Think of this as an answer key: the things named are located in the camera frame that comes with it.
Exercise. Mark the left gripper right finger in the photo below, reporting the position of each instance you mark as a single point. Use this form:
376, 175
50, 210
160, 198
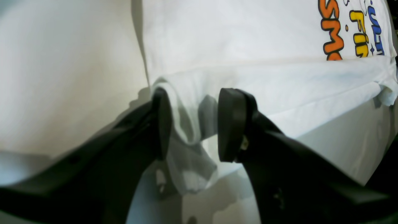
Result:
292, 183

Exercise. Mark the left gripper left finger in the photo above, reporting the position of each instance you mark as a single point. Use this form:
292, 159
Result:
96, 183

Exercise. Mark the white printed t-shirt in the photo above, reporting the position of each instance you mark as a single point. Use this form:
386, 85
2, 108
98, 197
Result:
306, 62

